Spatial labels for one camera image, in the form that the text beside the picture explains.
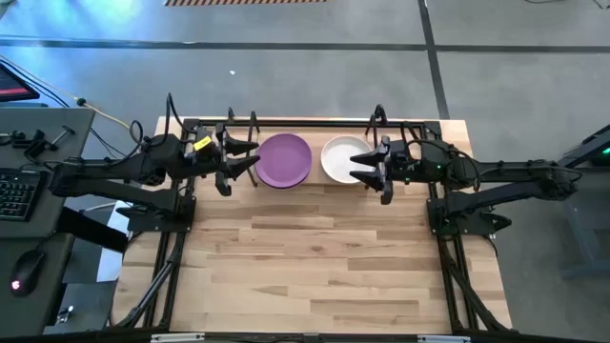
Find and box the black aluminium rig frame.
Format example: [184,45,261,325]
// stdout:
[104,116,515,335]

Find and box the yellow cable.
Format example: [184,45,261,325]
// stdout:
[0,53,132,131]

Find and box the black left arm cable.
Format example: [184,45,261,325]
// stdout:
[165,92,199,137]
[127,118,146,150]

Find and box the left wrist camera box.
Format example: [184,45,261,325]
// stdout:
[192,134,214,154]

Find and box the white plate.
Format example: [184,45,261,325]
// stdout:
[319,134,377,186]

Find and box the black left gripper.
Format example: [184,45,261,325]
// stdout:
[183,122,262,198]

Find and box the black desk clamp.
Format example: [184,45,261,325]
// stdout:
[9,124,76,164]

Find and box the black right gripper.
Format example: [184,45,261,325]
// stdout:
[348,135,421,207]

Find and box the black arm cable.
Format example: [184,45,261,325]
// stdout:
[165,92,199,137]
[402,136,481,192]
[127,118,146,150]

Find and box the grey desk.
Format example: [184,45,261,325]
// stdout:
[0,107,97,337]

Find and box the black computer mouse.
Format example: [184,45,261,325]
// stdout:
[9,248,48,298]

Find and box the blue grey equipment cart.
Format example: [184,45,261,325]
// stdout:
[558,123,610,281]

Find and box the black keyboard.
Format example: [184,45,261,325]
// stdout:
[0,167,50,223]

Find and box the silver metal hinge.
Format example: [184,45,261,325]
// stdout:
[417,334,472,343]
[150,332,207,343]

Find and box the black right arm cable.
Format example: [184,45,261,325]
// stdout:
[402,136,481,192]

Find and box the black monitor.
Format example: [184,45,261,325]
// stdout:
[0,63,41,103]

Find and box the white paper sheet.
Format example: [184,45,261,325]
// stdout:
[96,199,135,283]

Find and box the purple plate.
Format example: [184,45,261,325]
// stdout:
[254,132,314,190]

